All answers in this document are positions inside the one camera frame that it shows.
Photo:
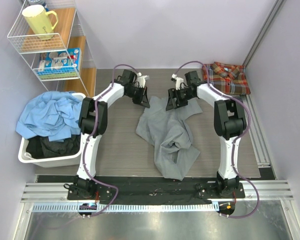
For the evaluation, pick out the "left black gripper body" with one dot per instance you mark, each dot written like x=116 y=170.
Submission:
x=137 y=91

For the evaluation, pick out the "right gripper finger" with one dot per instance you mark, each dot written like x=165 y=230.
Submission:
x=171 y=103
x=181 y=102

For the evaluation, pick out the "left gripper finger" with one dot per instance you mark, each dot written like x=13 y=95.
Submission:
x=144 y=100
x=138 y=99

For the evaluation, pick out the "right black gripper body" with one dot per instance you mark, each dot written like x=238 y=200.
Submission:
x=181 y=93

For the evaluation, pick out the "grey long sleeve shirt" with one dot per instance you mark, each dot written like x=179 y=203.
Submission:
x=170 y=135

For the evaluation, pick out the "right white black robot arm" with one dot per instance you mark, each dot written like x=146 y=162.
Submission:
x=229 y=124

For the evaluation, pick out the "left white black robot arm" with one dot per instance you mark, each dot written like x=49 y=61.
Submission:
x=93 y=122

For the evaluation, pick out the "folded plaid shirt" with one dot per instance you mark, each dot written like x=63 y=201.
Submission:
x=227 y=78

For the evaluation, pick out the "blue picture box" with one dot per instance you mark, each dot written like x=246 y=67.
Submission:
x=61 y=64

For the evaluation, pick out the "light blue shirt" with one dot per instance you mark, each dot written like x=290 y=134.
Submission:
x=53 y=114

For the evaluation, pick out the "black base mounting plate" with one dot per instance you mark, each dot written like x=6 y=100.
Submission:
x=158 y=191

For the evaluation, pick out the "white plastic laundry bin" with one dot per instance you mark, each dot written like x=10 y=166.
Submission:
x=50 y=162

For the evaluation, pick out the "black garment in bin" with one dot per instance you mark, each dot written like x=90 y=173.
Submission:
x=41 y=148

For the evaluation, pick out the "yellow mug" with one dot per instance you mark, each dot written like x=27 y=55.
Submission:
x=41 y=22

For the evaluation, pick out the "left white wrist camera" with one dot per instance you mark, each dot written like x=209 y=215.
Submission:
x=141 y=80

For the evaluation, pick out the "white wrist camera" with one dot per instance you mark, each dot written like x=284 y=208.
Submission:
x=141 y=80
x=179 y=82

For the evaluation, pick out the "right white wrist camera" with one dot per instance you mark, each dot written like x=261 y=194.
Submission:
x=179 y=82

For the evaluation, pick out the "white wire shelf rack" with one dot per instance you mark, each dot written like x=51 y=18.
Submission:
x=67 y=34

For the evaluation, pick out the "aluminium corner post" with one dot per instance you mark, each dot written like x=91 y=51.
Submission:
x=276 y=8

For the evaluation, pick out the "aluminium rail frame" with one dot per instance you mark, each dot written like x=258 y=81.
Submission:
x=159 y=208

